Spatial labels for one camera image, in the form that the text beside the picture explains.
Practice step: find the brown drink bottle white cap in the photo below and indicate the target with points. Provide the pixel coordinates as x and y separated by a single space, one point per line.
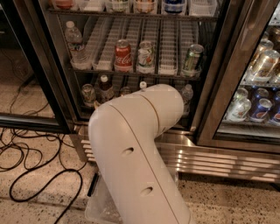
106 88

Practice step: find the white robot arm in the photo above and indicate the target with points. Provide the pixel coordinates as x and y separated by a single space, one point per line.
122 135

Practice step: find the clear water bottle middle shelf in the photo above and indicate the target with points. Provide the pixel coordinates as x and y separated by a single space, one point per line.
76 47

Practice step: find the clear water bottle shelf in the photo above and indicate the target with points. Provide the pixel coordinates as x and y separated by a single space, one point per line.
187 95
76 47

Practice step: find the open glass fridge door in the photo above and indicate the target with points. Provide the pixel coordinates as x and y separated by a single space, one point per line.
32 94

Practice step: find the clear water bottle bottom shelf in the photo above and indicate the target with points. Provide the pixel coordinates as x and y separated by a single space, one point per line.
187 95

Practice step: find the green can top shelf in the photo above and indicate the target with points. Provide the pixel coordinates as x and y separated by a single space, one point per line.
117 6

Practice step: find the red drink top shelf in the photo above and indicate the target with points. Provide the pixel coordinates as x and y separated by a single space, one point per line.
64 4

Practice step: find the orange can top shelf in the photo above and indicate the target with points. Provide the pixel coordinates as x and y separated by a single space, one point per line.
144 6

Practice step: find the blue can top shelf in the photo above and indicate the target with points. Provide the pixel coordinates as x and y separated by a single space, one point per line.
174 7

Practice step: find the stainless steel fridge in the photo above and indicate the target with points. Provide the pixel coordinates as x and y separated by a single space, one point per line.
171 36

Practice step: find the white green can right fridge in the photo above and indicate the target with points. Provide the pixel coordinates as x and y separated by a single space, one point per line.
238 110

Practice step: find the closed glass fridge door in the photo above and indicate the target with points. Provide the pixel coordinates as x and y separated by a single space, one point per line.
239 28

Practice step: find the silver can right fridge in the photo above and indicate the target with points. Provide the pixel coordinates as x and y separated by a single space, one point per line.
260 71

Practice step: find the red coca-cola can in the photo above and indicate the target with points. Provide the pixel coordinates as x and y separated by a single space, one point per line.
123 61

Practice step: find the white green soda can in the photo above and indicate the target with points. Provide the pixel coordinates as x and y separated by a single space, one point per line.
145 57

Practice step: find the clear plastic bin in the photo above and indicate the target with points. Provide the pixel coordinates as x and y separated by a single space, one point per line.
99 204

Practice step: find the blue pepsi can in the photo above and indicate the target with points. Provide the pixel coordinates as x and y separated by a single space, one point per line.
260 110

